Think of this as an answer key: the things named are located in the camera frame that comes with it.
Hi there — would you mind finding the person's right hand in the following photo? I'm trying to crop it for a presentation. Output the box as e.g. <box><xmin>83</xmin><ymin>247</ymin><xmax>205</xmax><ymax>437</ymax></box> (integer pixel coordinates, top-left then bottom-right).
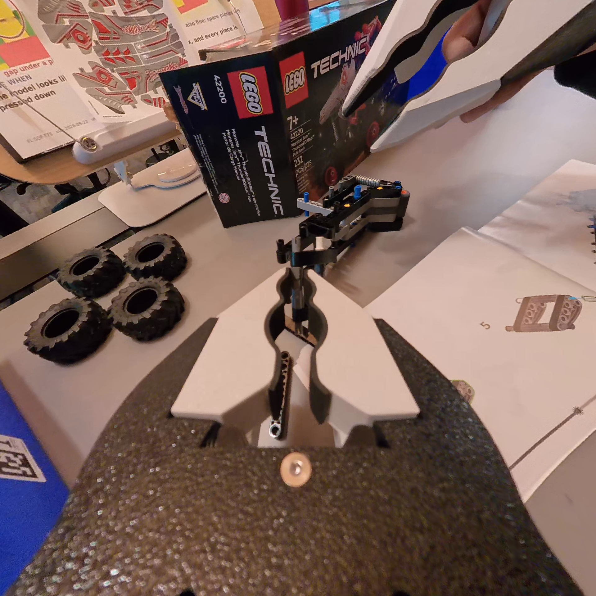
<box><xmin>442</xmin><ymin>0</ymin><xmax>558</xmax><ymax>125</ymax></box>

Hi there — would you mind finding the white printed instruction sheet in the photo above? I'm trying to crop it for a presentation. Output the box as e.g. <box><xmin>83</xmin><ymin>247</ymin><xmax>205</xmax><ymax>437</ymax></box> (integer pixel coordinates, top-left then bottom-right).
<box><xmin>0</xmin><ymin>0</ymin><xmax>280</xmax><ymax>161</ymax></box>

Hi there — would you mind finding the red grey sticker sheet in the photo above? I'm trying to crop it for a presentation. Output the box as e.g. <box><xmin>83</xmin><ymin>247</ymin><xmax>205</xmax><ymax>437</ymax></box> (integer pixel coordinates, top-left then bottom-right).
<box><xmin>37</xmin><ymin>0</ymin><xmax>192</xmax><ymax>125</ymax></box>

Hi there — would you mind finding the white instruction booklet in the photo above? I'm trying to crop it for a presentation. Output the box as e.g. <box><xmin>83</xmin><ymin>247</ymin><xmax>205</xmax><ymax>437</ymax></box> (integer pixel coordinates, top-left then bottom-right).
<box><xmin>365</xmin><ymin>159</ymin><xmax>596</xmax><ymax>506</ymax></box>

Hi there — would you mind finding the wooden display board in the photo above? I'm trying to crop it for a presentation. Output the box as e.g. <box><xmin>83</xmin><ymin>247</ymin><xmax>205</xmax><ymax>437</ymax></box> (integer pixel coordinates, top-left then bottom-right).
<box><xmin>0</xmin><ymin>126</ymin><xmax>184</xmax><ymax>187</ymax></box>

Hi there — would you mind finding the black toy brick beam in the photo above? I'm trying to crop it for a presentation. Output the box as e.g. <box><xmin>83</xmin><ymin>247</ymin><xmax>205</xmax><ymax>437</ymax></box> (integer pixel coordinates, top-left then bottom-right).
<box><xmin>268</xmin><ymin>351</ymin><xmax>295</xmax><ymax>439</ymax></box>

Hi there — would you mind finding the black toy tyre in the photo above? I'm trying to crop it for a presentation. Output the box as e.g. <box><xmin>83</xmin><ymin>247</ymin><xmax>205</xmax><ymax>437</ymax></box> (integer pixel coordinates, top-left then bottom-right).
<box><xmin>123</xmin><ymin>233</ymin><xmax>188</xmax><ymax>282</ymax></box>
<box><xmin>58</xmin><ymin>247</ymin><xmax>126</xmax><ymax>299</ymax></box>
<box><xmin>108</xmin><ymin>277</ymin><xmax>186</xmax><ymax>342</ymax></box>
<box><xmin>23</xmin><ymin>297</ymin><xmax>112</xmax><ymax>364</ymax></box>

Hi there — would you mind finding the black toy set box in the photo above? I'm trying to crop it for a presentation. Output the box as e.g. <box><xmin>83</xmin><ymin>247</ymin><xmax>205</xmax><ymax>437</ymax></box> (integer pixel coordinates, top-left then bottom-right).
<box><xmin>158</xmin><ymin>0</ymin><xmax>420</xmax><ymax>230</ymax></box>

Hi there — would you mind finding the black grey toy brick chassis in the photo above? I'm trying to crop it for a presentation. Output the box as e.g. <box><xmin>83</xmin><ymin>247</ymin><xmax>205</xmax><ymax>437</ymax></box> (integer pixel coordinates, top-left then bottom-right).
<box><xmin>276</xmin><ymin>174</ymin><xmax>411</xmax><ymax>343</ymax></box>

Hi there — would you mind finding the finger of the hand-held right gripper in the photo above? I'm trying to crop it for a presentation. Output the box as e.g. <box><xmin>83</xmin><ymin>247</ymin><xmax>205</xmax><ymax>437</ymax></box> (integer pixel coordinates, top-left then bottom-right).
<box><xmin>341</xmin><ymin>0</ymin><xmax>488</xmax><ymax>119</ymax></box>
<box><xmin>371</xmin><ymin>0</ymin><xmax>593</xmax><ymax>153</ymax></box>

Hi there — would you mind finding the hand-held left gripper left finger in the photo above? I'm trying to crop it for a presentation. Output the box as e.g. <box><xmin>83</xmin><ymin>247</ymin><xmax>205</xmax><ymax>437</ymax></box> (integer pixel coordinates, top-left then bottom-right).
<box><xmin>170</xmin><ymin>268</ymin><xmax>299</xmax><ymax>448</ymax></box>

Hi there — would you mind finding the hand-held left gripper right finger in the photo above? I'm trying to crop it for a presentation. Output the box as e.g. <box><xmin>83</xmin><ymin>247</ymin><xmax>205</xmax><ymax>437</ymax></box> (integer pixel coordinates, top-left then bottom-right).
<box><xmin>298</xmin><ymin>269</ymin><xmax>421</xmax><ymax>448</ymax></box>

